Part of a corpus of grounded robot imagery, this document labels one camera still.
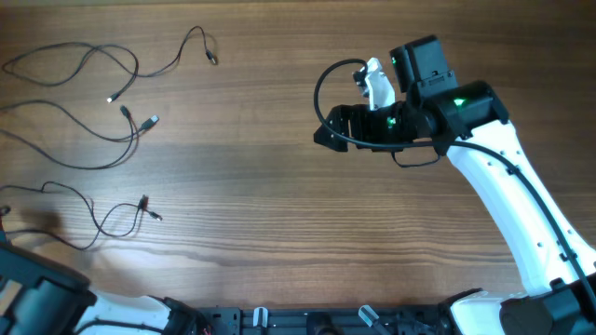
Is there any separated black cable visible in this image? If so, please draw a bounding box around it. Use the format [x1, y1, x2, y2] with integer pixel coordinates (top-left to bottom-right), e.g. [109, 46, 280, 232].
[1, 25, 219, 103]
[0, 100, 161, 171]

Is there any black cable bundle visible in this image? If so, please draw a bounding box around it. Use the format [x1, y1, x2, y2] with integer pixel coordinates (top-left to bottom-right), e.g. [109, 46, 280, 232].
[0, 181, 164, 251]

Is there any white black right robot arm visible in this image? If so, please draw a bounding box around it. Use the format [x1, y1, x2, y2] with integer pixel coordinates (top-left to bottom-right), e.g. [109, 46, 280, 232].
[314, 35, 595, 334]

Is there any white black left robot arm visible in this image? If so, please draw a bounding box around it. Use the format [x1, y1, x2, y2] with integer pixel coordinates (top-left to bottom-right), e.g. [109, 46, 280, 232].
[1, 242, 212, 334]

